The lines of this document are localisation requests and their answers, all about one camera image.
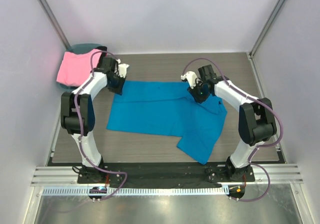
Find blue t shirt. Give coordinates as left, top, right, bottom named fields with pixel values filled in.
left=106, top=81, right=227, bottom=165

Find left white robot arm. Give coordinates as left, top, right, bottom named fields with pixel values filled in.
left=60, top=57, right=129, bottom=184

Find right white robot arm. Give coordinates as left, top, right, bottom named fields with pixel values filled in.
left=180, top=65, right=277, bottom=181

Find black and red folded clothes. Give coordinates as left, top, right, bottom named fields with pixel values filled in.
left=96, top=46, right=108, bottom=57

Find pink folded t shirt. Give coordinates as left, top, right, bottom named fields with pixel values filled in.
left=56, top=49, right=98, bottom=87

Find teal plastic basin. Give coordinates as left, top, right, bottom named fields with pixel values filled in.
left=58, top=43, right=104, bottom=91

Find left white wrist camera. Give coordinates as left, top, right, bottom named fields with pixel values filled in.
left=115, top=59, right=130, bottom=78

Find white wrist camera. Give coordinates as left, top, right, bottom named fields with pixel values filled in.
left=180, top=71, right=198, bottom=89
left=115, top=59, right=130, bottom=78

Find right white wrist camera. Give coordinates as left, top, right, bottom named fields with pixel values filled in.
left=180, top=71, right=198, bottom=89

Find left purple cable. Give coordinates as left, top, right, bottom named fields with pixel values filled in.
left=74, top=50, right=128, bottom=201

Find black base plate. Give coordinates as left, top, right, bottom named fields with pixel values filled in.
left=72, top=162, right=255, bottom=189

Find aluminium frame rail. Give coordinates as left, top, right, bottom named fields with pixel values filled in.
left=31, top=164, right=304, bottom=186

